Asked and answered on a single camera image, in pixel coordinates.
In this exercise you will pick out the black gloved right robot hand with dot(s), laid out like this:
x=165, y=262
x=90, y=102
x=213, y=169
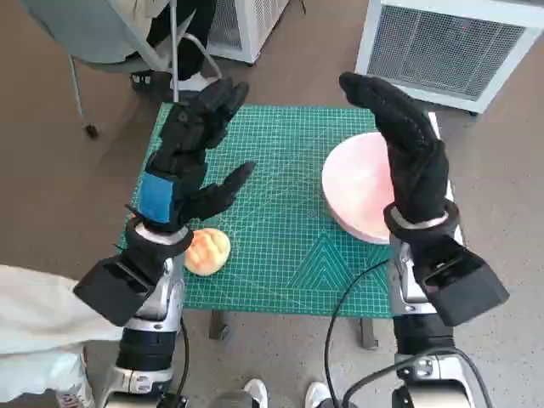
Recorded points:
x=416, y=161

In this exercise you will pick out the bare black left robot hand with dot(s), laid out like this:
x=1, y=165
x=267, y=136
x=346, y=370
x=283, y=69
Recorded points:
x=187, y=140

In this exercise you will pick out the pink bowl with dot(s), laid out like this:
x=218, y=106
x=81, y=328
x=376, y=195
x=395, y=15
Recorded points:
x=353, y=183

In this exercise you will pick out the round toy bread bun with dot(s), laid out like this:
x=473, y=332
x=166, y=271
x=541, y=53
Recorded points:
x=210, y=253

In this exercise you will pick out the seated person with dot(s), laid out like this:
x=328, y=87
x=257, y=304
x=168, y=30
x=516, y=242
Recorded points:
x=191, y=42

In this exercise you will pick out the green cutting mat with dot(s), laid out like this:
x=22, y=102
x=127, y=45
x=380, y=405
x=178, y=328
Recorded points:
x=276, y=191

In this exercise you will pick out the large white mesh cabinet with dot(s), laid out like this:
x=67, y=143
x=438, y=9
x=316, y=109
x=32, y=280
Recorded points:
x=446, y=47

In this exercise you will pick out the small white mesh cabinet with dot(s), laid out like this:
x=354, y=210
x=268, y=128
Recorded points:
x=251, y=30

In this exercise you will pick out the grey chair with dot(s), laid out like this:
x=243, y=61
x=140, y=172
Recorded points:
x=85, y=34

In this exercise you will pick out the black metal table leg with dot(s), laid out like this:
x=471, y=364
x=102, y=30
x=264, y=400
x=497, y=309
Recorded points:
x=219, y=325
x=369, y=333

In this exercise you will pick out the person in light fabric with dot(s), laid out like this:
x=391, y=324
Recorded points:
x=34, y=306

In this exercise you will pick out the person's right foot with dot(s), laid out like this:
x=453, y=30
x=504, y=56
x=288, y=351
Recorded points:
x=317, y=395

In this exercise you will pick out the person's foot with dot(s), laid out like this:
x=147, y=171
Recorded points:
x=317, y=395
x=256, y=393

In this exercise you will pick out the person's left foot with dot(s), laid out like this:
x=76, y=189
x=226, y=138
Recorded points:
x=256, y=393

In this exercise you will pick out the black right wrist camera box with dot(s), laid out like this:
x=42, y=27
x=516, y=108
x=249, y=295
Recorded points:
x=467, y=280

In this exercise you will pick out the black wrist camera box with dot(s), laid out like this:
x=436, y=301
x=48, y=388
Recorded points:
x=467, y=280
x=110, y=289

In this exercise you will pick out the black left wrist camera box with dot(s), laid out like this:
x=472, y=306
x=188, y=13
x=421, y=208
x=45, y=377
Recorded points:
x=110, y=289

